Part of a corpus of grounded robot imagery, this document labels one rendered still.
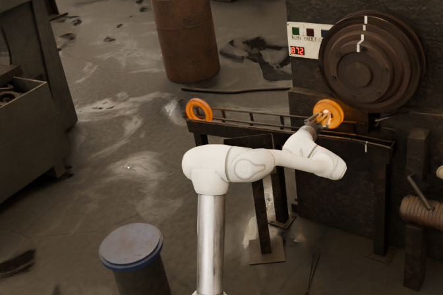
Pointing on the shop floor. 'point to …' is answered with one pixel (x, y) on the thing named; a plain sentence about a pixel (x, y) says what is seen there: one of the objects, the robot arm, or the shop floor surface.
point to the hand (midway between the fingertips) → (327, 111)
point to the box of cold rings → (29, 135)
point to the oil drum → (186, 31)
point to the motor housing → (418, 237)
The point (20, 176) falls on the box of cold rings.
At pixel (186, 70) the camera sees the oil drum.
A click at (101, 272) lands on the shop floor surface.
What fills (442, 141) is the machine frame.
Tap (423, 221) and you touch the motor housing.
